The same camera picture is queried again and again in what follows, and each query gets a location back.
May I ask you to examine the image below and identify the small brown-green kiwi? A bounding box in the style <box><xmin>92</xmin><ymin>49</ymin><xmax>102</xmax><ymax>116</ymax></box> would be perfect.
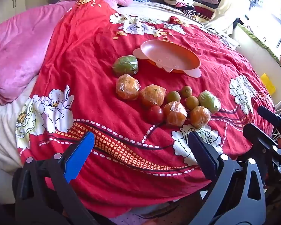
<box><xmin>186</xmin><ymin>96</ymin><xmax>199</xmax><ymax>110</ymax></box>
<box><xmin>166</xmin><ymin>91</ymin><xmax>181</xmax><ymax>104</ymax></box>
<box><xmin>180</xmin><ymin>85</ymin><xmax>193</xmax><ymax>98</ymax></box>

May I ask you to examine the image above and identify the plastic-wrapped orange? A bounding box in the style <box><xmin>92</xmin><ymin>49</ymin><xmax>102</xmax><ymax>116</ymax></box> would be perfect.
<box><xmin>116</xmin><ymin>74</ymin><xmax>141</xmax><ymax>100</ymax></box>
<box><xmin>163</xmin><ymin>101</ymin><xmax>188</xmax><ymax>127</ymax></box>
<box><xmin>140</xmin><ymin>84</ymin><xmax>167</xmax><ymax>108</ymax></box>
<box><xmin>190</xmin><ymin>106</ymin><xmax>212</xmax><ymax>128</ymax></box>

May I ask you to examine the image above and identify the red floral blanket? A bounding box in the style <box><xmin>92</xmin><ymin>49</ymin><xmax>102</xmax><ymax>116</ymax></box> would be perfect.
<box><xmin>15</xmin><ymin>0</ymin><xmax>275</xmax><ymax>218</ymax></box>

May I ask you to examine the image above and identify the pink plush blanket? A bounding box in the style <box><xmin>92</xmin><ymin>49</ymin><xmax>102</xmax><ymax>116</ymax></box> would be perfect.
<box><xmin>0</xmin><ymin>0</ymin><xmax>78</xmax><ymax>106</ymax></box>

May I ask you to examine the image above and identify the cream curtain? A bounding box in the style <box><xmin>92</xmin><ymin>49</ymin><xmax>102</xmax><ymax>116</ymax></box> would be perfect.
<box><xmin>205</xmin><ymin>0</ymin><xmax>257</xmax><ymax>35</ymax></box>

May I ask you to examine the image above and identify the window ledge with green trim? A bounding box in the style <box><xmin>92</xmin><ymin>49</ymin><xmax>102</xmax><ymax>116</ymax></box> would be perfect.
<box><xmin>232</xmin><ymin>22</ymin><xmax>281</xmax><ymax>104</ymax></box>

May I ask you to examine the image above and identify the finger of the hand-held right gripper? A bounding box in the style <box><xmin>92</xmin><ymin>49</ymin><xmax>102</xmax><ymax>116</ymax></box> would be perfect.
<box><xmin>243</xmin><ymin>124</ymin><xmax>280</xmax><ymax>153</ymax></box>
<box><xmin>258</xmin><ymin>106</ymin><xmax>281</xmax><ymax>136</ymax></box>

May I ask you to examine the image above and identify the large green citrus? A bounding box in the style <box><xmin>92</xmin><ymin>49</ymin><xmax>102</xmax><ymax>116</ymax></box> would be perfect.
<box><xmin>112</xmin><ymin>55</ymin><xmax>139</xmax><ymax>76</ymax></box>

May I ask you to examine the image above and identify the window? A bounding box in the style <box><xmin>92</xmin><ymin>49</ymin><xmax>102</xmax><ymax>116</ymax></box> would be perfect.
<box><xmin>248</xmin><ymin>0</ymin><xmax>281</xmax><ymax>57</ymax></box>

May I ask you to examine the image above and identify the yellow bag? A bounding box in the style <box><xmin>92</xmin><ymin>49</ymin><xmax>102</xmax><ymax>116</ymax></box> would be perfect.
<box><xmin>260</xmin><ymin>73</ymin><xmax>277</xmax><ymax>95</ymax></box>

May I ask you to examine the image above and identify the white wire rack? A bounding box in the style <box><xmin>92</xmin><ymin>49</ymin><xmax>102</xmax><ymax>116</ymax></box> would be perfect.
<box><xmin>270</xmin><ymin>100</ymin><xmax>281</xmax><ymax>143</ymax></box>

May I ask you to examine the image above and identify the red tomato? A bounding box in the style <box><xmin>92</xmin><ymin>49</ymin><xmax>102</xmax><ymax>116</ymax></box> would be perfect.
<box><xmin>146</xmin><ymin>106</ymin><xmax>165</xmax><ymax>124</ymax></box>

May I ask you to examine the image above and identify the white fleece blanket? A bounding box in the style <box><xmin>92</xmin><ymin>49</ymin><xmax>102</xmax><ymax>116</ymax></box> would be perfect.
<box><xmin>0</xmin><ymin>75</ymin><xmax>41</xmax><ymax>174</ymax></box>

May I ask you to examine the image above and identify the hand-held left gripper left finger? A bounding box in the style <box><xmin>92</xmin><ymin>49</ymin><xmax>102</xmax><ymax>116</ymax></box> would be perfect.
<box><xmin>13</xmin><ymin>131</ymin><xmax>101</xmax><ymax>225</ymax></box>

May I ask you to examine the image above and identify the white crumpled cloth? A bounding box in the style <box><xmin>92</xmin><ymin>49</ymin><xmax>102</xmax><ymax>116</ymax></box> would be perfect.
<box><xmin>219</xmin><ymin>34</ymin><xmax>239</xmax><ymax>50</ymax></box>

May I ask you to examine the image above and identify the white wardrobe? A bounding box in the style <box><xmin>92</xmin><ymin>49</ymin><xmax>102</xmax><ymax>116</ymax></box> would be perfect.
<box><xmin>0</xmin><ymin>0</ymin><xmax>49</xmax><ymax>29</ymax></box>

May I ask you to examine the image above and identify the small green citrus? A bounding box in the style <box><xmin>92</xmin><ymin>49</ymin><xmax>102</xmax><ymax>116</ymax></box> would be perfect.
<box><xmin>198</xmin><ymin>91</ymin><xmax>221</xmax><ymax>114</ymax></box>

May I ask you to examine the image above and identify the black garment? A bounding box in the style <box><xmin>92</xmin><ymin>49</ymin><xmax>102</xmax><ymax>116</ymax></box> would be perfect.
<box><xmin>232</xmin><ymin>16</ymin><xmax>249</xmax><ymax>30</ymax></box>

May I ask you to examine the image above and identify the pink plastic bowl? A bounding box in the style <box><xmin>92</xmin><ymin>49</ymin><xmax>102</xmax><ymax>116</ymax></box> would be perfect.
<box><xmin>132</xmin><ymin>39</ymin><xmax>202</xmax><ymax>78</ymax></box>

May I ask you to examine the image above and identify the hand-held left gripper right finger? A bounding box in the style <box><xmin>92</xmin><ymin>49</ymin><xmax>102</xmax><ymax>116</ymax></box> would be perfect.
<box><xmin>187</xmin><ymin>130</ymin><xmax>266</xmax><ymax>225</ymax></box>

